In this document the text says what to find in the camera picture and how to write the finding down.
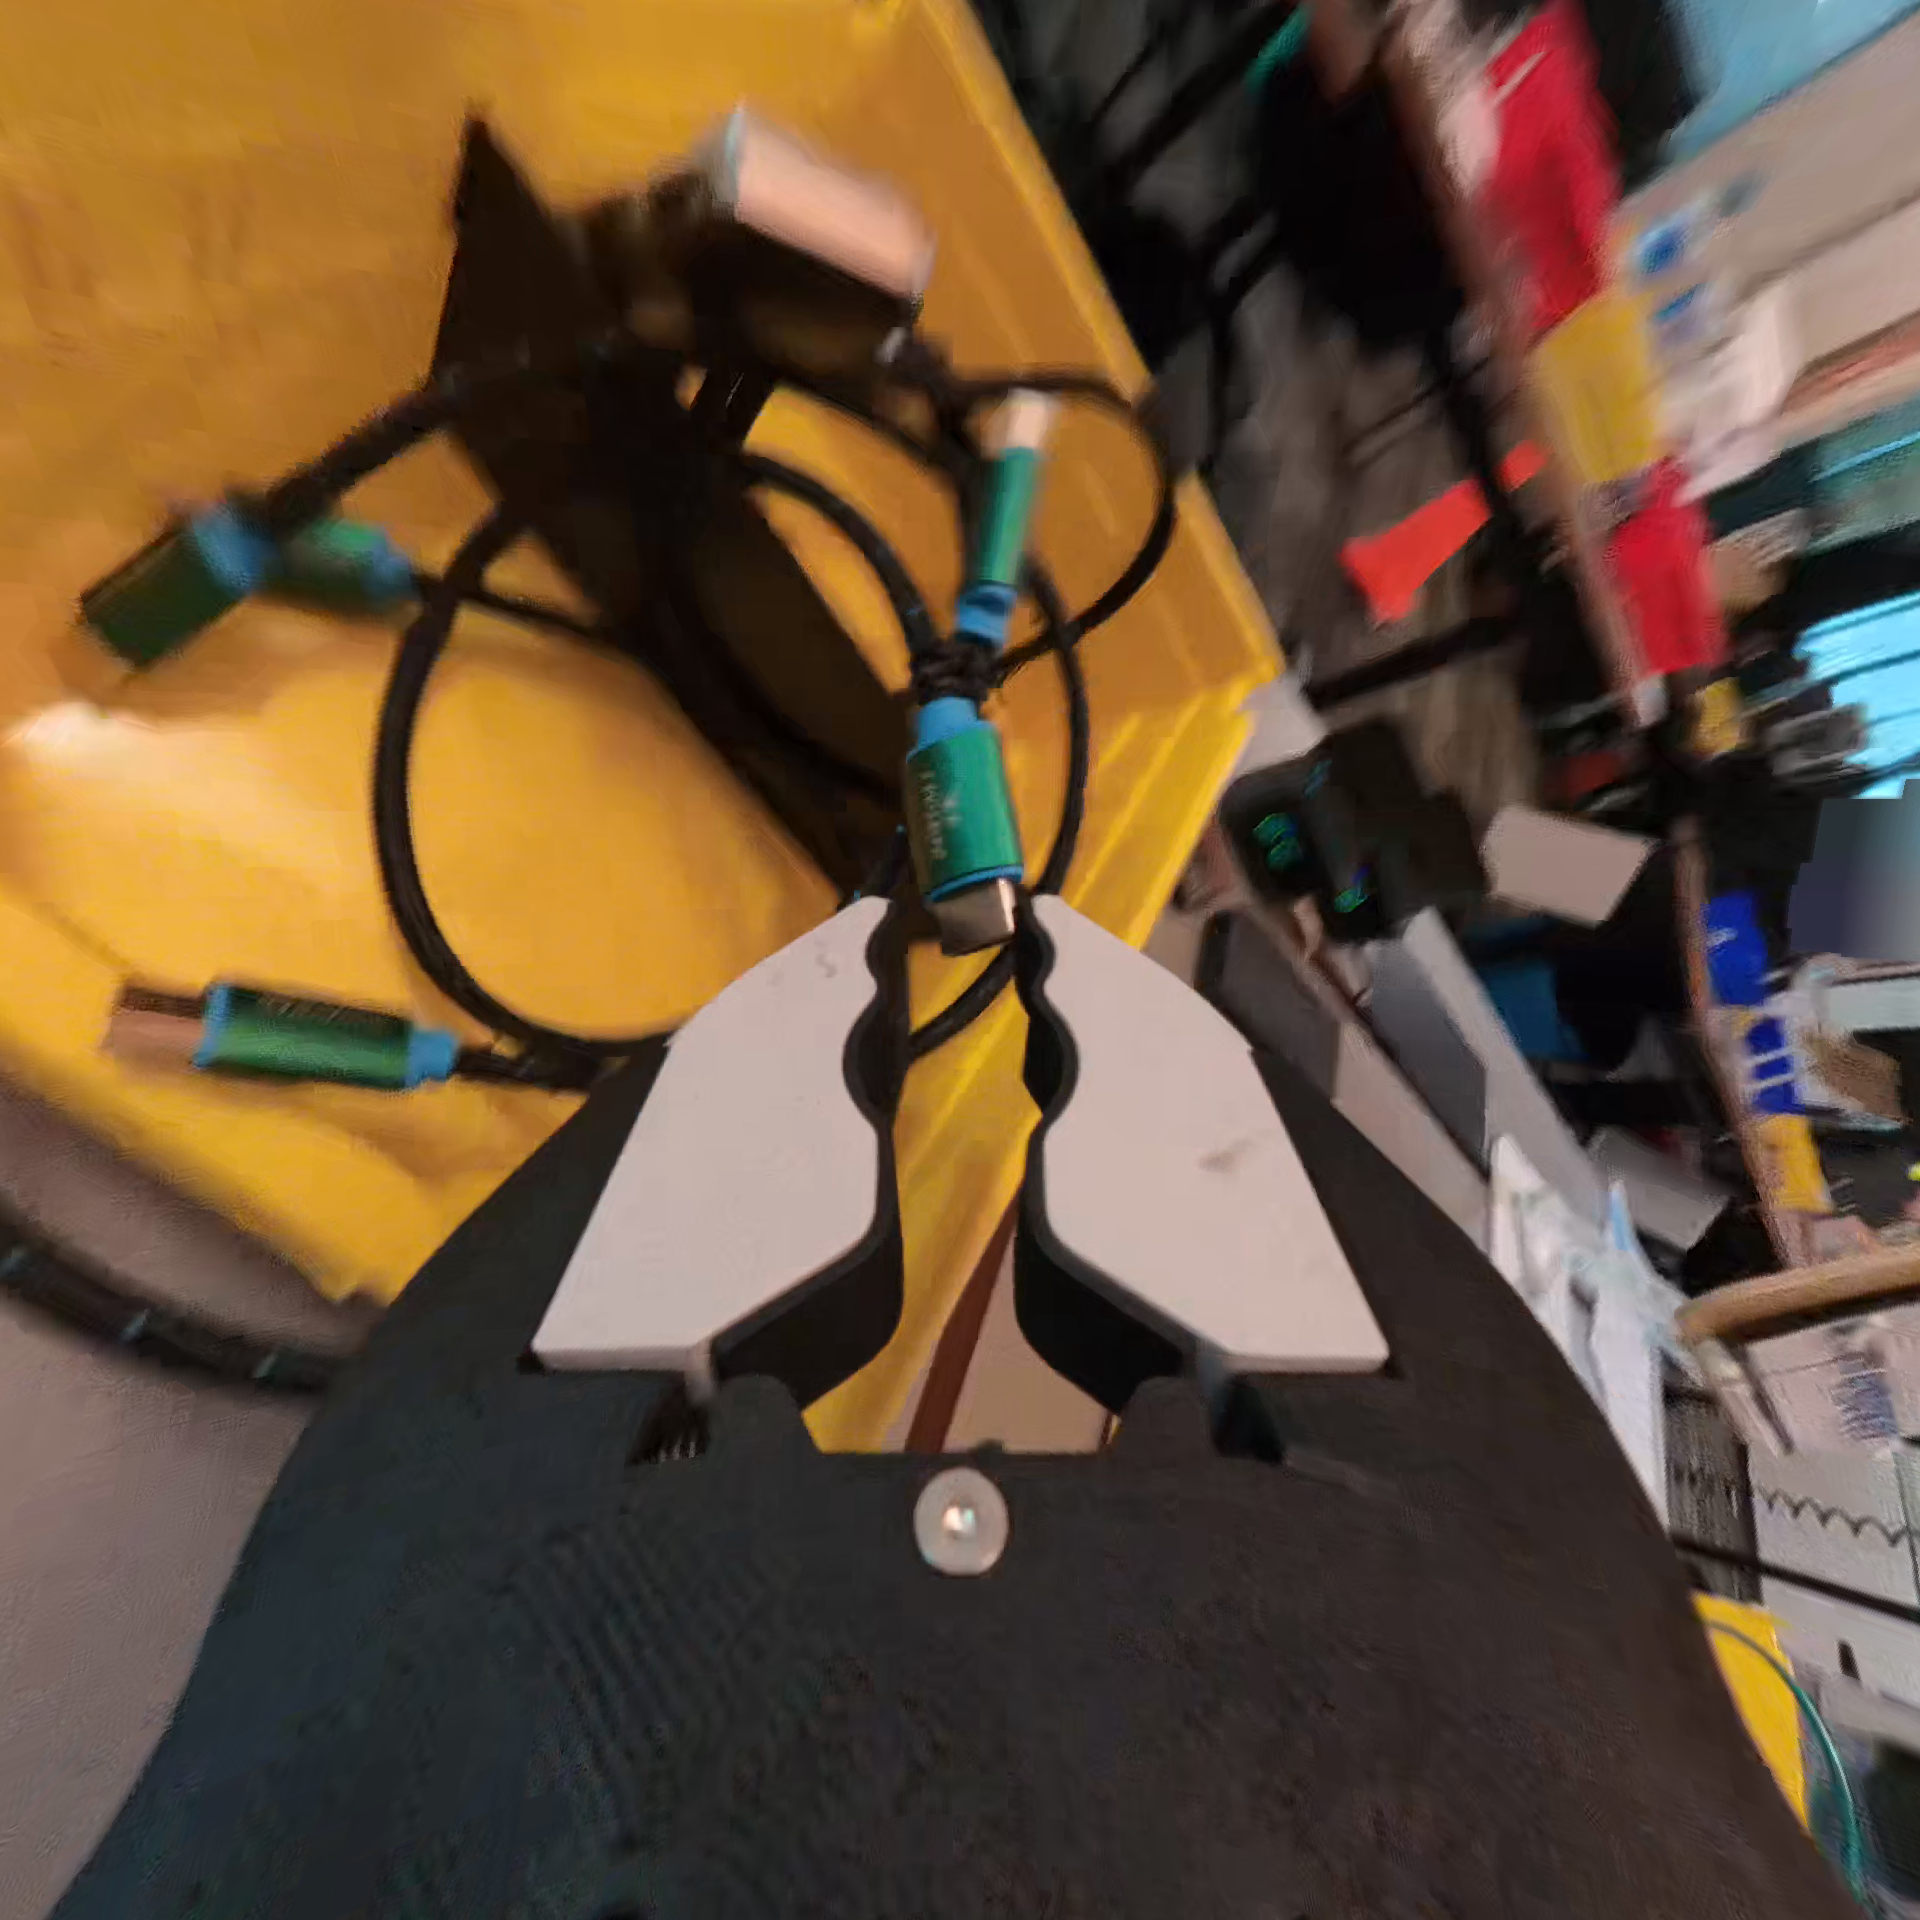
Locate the grey desk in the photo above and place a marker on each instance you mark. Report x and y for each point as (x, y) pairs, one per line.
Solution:
(90, 1500)

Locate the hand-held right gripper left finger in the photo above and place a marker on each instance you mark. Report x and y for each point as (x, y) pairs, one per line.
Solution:
(708, 1171)

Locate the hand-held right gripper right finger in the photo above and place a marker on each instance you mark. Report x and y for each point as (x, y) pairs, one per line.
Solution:
(1201, 1186)

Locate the white flat box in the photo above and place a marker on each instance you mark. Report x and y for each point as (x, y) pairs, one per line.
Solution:
(1558, 864)

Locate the orange traffic cone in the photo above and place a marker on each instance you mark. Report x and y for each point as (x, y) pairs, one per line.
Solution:
(1411, 556)

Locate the black device with green lights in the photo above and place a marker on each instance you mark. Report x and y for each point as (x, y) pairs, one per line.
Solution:
(1350, 841)

